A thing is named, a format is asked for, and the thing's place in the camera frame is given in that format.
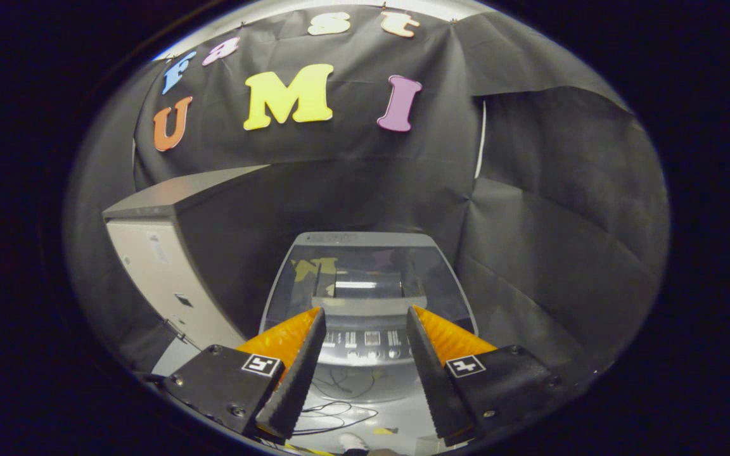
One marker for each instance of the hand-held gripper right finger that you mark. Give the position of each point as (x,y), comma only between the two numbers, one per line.
(435,386)

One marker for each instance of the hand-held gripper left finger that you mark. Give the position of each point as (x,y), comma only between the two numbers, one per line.
(295,386)

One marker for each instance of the grey washing machine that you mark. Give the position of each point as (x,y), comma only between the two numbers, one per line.
(365,373)

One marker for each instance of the transparent washing machine lid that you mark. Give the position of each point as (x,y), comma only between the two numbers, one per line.
(365,259)

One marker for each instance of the yellow black floor tape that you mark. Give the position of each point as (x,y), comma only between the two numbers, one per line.
(386,431)

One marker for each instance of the beige cabinet with dark top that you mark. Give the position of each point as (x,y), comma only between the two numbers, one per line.
(149,266)

